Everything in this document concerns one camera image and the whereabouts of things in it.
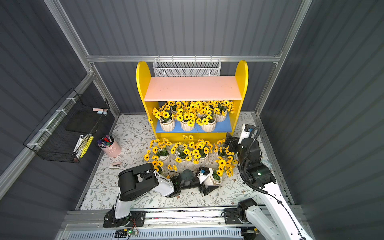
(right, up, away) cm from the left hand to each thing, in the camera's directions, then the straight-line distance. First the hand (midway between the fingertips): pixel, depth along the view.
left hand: (215, 180), depth 80 cm
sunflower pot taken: (-32, +16, +6) cm, 37 cm away
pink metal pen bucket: (-62, +17, +8) cm, 65 cm away
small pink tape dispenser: (-60, +5, +10) cm, 61 cm away
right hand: (+10, +25, -9) cm, 29 cm away
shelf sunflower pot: (+4, +9, -6) cm, 12 cm away
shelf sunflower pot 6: (-5, +33, -1) cm, 33 cm away
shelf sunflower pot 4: (-27, +35, -3) cm, 45 cm away
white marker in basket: (-66, +21, -11) cm, 70 cm away
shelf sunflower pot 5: (-15, +36, 0) cm, 39 cm away
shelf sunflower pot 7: (+5, +40, +9) cm, 41 cm away
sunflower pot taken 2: (+6, +14, +2) cm, 15 cm away
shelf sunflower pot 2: (-19, +15, +9) cm, 26 cm away
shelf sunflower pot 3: (-8, +16, +2) cm, 18 cm away
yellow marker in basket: (-62, +20, -11) cm, 66 cm away
